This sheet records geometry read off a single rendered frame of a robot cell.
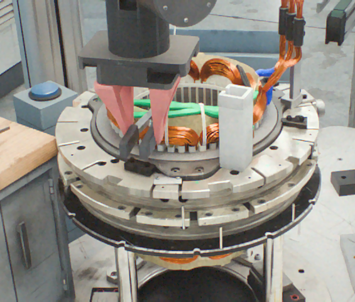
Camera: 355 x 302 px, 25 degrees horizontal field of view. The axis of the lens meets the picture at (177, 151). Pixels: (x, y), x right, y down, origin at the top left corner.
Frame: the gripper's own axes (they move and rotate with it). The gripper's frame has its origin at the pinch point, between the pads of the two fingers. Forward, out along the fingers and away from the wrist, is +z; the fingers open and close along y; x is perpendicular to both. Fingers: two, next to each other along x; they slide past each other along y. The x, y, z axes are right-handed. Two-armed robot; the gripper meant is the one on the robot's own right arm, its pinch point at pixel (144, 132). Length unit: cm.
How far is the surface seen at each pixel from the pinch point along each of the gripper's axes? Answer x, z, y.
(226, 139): 7.1, 4.1, 7.0
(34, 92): 31.7, 13.5, -26.0
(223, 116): 7.2, 1.4, 6.6
